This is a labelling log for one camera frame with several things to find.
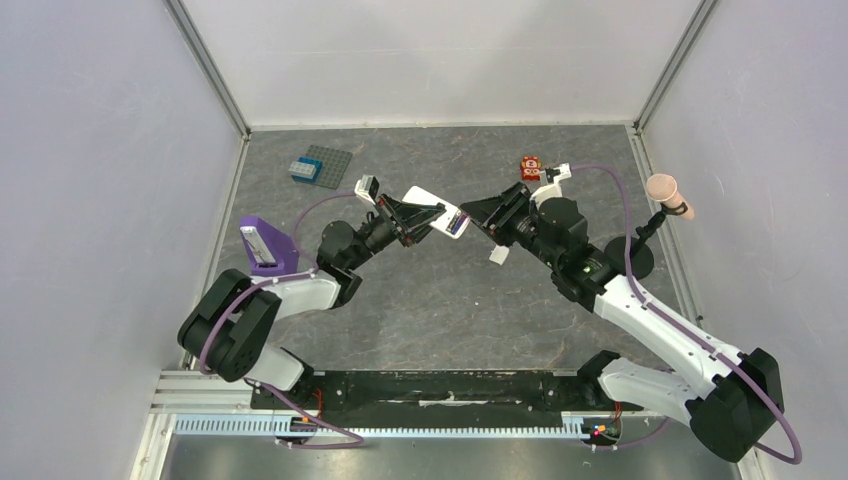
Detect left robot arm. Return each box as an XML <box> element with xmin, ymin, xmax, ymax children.
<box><xmin>177</xmin><ymin>194</ymin><xmax>447</xmax><ymax>409</ymax></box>

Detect pink microphone on black stand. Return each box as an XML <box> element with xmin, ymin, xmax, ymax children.
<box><xmin>604</xmin><ymin>174</ymin><xmax>695</xmax><ymax>280</ymax></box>

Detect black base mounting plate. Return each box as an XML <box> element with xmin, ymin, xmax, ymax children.
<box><xmin>285</xmin><ymin>350</ymin><xmax>619</xmax><ymax>429</ymax></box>

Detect black battery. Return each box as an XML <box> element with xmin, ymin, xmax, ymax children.
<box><xmin>446</xmin><ymin>214</ymin><xmax>467</xmax><ymax>236</ymax></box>

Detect white remote control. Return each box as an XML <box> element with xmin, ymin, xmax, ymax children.
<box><xmin>402</xmin><ymin>186</ymin><xmax>470</xmax><ymax>240</ymax></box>

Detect white slotted cable duct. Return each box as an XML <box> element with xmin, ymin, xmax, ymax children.
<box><xmin>174</xmin><ymin>414</ymin><xmax>590</xmax><ymax>440</ymax></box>

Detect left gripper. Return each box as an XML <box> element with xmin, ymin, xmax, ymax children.
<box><xmin>346</xmin><ymin>192</ymin><xmax>446</xmax><ymax>271</ymax></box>

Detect white battery cover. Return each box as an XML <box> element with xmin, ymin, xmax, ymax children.
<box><xmin>489</xmin><ymin>245</ymin><xmax>510</xmax><ymax>266</ymax></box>

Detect blue lego brick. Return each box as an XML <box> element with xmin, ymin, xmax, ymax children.
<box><xmin>288</xmin><ymin>157</ymin><xmax>323</xmax><ymax>184</ymax></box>

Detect blue purple battery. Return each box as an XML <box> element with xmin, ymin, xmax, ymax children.
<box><xmin>448</xmin><ymin>219</ymin><xmax>466</xmax><ymax>237</ymax></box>

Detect purple stand with white device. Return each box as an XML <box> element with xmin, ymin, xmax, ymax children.
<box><xmin>239</xmin><ymin>216</ymin><xmax>299</xmax><ymax>277</ymax></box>

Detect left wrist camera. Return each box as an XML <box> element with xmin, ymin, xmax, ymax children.
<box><xmin>354</xmin><ymin>175</ymin><xmax>380</xmax><ymax>205</ymax></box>

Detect grey lego baseplate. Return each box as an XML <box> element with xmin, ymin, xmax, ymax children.
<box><xmin>301</xmin><ymin>145</ymin><xmax>353</xmax><ymax>189</ymax></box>

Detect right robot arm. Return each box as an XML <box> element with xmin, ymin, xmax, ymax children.
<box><xmin>460</xmin><ymin>183</ymin><xmax>784</xmax><ymax>463</ymax></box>

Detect red toy block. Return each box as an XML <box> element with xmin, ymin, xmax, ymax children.
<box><xmin>520</xmin><ymin>156</ymin><xmax>543</xmax><ymax>182</ymax></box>

